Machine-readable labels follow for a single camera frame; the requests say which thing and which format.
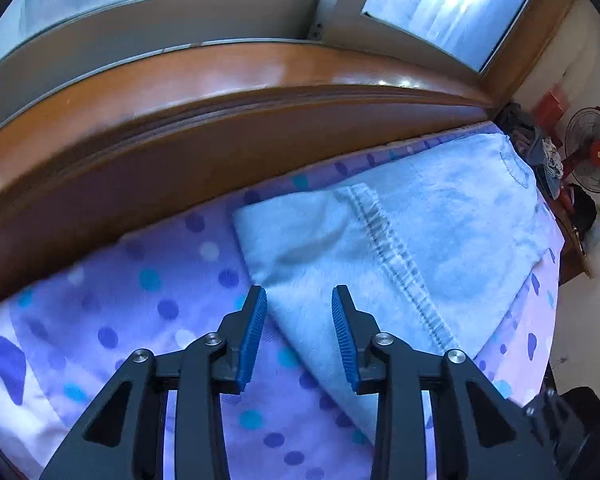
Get red electric fan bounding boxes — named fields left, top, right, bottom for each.
left=565, top=106, right=600, bottom=196

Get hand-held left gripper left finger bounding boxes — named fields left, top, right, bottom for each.
left=40, top=285, right=268, bottom=480

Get light blue soft pants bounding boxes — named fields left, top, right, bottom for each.
left=231, top=131, right=553, bottom=446

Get dark grey-green garment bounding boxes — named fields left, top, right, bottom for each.
left=495, top=102, right=538, bottom=146

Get purple dotted bed sheet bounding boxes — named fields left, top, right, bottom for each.
left=0, top=120, right=566, bottom=480

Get black bag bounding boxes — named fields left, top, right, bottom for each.
left=567, top=185, right=598, bottom=236

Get wooden window frame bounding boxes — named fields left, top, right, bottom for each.
left=0, top=0, right=581, bottom=306

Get red box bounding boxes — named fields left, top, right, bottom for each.
left=535, top=87, right=571, bottom=128

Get aluminium sliding window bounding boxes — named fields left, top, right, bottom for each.
left=0, top=0, right=551, bottom=133

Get grey-blue cloth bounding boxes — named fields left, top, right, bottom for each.
left=522, top=127, right=548, bottom=161

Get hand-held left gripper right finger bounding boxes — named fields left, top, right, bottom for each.
left=331, top=285, right=563, bottom=480

